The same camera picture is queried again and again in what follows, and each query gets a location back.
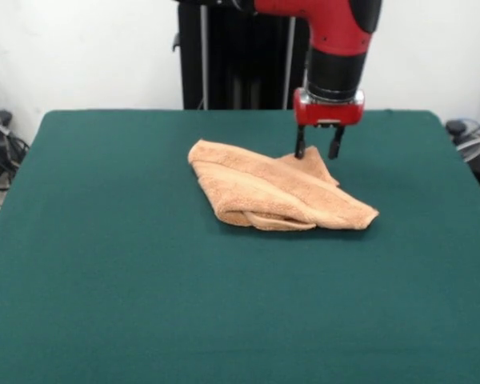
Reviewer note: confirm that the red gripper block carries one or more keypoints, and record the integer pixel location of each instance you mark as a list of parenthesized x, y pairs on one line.
[(328, 114)]

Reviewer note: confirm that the tan terry towel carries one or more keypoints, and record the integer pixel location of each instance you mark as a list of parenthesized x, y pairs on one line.
[(264, 184)]

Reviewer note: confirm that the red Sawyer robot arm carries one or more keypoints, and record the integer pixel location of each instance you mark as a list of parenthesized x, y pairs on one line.
[(336, 32)]

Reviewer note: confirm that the dark green table cloth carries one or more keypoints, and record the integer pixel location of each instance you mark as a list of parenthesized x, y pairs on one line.
[(240, 300)]

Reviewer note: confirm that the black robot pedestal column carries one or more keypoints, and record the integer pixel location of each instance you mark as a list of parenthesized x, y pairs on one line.
[(240, 68)]

